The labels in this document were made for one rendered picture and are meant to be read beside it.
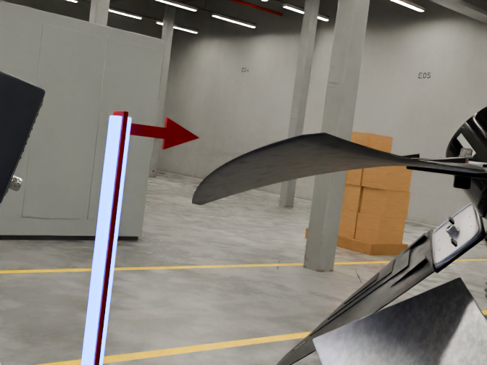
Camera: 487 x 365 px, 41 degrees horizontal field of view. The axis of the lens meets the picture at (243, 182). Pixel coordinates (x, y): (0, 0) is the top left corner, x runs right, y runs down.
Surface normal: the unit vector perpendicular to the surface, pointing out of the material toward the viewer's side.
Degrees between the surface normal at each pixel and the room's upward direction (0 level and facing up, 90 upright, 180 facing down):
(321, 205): 90
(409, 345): 55
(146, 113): 90
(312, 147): 165
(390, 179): 90
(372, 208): 90
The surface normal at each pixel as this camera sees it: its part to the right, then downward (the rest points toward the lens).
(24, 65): 0.63, 0.12
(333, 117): -0.77, -0.07
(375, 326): -0.29, -0.57
